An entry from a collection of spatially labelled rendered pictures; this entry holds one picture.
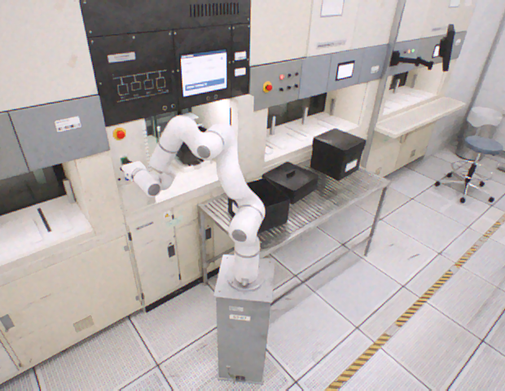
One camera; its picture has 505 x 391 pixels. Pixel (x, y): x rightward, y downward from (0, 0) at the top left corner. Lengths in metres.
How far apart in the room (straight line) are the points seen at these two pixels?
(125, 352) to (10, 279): 0.86
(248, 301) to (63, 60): 1.33
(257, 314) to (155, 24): 1.45
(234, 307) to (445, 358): 1.53
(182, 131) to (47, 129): 0.63
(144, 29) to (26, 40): 0.48
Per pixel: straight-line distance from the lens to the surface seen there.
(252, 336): 1.94
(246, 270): 1.68
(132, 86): 1.80
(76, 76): 1.72
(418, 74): 4.70
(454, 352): 2.83
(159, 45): 1.82
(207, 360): 2.42
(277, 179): 2.34
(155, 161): 1.54
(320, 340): 2.55
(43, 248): 2.04
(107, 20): 1.72
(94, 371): 2.52
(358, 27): 2.88
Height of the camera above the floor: 2.08
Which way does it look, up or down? 34 degrees down
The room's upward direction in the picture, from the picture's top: 2 degrees clockwise
